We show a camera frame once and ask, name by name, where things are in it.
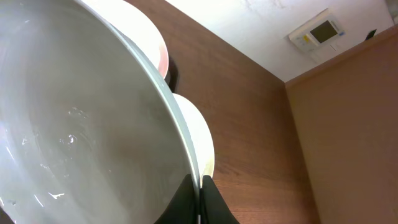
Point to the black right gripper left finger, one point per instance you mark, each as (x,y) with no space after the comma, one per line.
(182,207)

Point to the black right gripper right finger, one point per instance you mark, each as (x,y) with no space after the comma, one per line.
(213,208)

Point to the white plate light blue rim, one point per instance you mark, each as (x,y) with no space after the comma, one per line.
(90,131)

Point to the large brown serving tray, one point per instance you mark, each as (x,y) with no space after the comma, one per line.
(172,76)

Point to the white plate pink rim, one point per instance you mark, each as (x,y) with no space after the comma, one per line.
(137,27)

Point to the white wall control panel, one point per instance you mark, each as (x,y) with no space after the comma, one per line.
(317,32)

